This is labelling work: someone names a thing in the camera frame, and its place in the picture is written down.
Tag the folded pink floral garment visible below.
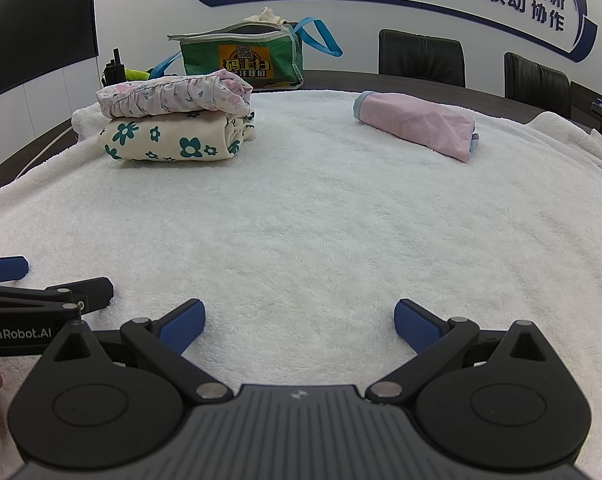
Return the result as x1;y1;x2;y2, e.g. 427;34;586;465
95;69;254;120

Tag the white towel blanket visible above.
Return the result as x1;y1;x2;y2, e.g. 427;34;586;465
0;87;602;480

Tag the pink mesh garment purple trim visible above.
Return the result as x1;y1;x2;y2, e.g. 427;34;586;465
352;91;480;163

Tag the green bag with blue handles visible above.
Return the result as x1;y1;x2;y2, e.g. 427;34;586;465
148;16;343;92

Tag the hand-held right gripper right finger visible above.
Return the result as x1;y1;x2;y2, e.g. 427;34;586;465
366;298;563;405

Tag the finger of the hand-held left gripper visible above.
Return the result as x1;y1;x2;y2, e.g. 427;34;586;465
0;276;115;320
0;256;30;283

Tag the folded cream green-flower garment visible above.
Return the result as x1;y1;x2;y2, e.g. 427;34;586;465
98;110;257;162

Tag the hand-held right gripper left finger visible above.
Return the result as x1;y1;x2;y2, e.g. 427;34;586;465
41;298;234;405

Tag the black wall screen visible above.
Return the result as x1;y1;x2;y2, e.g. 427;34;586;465
0;0;99;106

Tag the white cable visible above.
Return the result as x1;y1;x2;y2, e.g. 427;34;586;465
23;127;76;173

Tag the cream cloth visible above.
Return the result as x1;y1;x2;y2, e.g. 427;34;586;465
243;7;289;28

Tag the black office chair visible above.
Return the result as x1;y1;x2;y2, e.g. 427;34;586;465
504;52;572;116
378;29;467;88

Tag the black walkie talkie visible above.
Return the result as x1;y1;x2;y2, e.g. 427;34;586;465
104;49;126;86

